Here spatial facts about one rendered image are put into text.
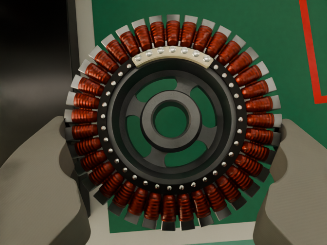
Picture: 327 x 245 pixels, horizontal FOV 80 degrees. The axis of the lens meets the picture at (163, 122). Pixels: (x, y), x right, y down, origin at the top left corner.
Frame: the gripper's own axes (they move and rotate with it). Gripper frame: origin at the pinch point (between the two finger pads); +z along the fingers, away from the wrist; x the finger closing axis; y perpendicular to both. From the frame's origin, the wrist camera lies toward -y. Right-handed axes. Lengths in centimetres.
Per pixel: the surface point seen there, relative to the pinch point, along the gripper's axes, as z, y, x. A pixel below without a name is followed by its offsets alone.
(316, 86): 10.7, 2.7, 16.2
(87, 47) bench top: 14.0, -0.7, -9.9
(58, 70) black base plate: 10.2, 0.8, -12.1
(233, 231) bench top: 1.5, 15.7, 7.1
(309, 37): 14.1, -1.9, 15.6
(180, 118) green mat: 8.7, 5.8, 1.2
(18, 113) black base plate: 7.4, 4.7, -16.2
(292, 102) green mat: 9.7, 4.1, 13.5
